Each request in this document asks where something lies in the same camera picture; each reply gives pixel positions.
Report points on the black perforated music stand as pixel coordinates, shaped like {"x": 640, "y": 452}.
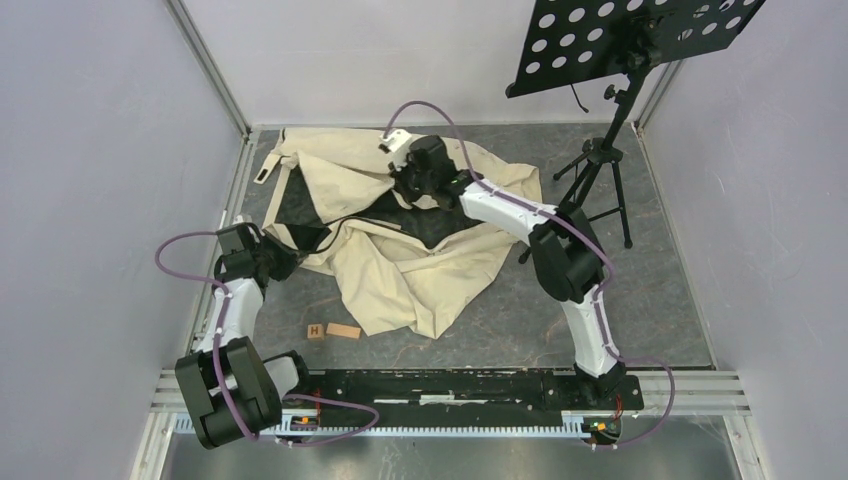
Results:
{"x": 571, "y": 42}

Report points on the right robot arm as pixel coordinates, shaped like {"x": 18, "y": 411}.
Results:
{"x": 568, "y": 261}

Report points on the wooden letter cube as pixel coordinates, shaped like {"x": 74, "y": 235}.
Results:
{"x": 315, "y": 332}

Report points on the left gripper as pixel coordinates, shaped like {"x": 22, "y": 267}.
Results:
{"x": 290, "y": 258}

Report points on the wooden rectangular block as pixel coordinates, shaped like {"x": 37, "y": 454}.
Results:
{"x": 343, "y": 331}

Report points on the aluminium frame rail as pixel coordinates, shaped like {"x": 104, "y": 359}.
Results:
{"x": 189, "y": 30}

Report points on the white slotted cable duct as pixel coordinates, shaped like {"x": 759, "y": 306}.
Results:
{"x": 569, "y": 427}

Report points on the cream zip-up jacket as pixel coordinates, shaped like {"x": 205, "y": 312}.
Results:
{"x": 397, "y": 265}

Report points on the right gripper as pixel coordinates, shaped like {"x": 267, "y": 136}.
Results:
{"x": 400, "y": 174}

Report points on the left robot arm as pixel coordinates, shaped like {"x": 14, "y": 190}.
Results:
{"x": 229, "y": 391}

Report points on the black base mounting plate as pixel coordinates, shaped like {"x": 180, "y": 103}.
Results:
{"x": 474, "y": 398}

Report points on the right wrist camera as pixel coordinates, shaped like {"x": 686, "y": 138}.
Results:
{"x": 396, "y": 142}

